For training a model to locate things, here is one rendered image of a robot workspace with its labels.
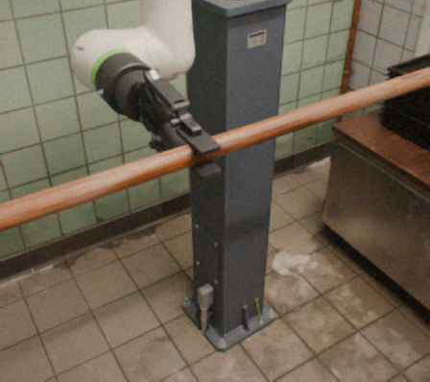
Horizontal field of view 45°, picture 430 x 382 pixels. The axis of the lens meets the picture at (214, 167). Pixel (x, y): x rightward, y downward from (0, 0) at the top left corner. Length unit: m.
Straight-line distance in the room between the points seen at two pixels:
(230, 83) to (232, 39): 0.11
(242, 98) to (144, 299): 1.03
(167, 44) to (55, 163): 1.18
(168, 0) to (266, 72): 0.49
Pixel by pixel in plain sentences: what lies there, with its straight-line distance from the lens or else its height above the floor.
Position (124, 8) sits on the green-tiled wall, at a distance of 1.92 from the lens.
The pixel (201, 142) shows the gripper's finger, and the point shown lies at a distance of 0.67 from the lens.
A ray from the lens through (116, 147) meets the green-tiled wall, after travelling 2.12.
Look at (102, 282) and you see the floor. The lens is 2.18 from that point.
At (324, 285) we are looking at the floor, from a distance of 2.17.
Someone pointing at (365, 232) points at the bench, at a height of 0.21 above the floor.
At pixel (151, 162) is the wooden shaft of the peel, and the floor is 1.20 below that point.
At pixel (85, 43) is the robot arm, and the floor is 1.24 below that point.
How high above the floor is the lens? 1.56
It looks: 35 degrees down
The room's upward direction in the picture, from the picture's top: straight up
